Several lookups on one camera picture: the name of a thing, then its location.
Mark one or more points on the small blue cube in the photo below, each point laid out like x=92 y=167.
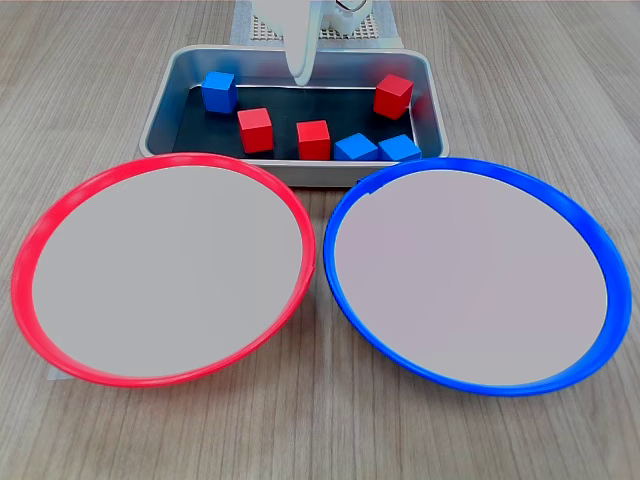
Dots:
x=399 y=149
x=219 y=94
x=355 y=148

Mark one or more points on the small red cube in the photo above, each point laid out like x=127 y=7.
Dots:
x=393 y=97
x=313 y=141
x=256 y=131

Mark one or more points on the black tray mat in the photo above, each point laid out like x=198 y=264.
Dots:
x=300 y=107

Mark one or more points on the steel tray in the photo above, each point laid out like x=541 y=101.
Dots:
x=300 y=175

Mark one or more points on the clear plastic sheet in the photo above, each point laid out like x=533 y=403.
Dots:
x=391 y=36

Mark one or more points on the red-rimmed white plate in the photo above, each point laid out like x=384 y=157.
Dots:
x=165 y=270

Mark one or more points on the blue-rimmed white plate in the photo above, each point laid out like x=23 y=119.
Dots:
x=470 y=280

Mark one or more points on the clear tape strip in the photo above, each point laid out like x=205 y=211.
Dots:
x=56 y=375

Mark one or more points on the pale perforated base plate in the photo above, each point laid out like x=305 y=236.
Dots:
x=262 y=30

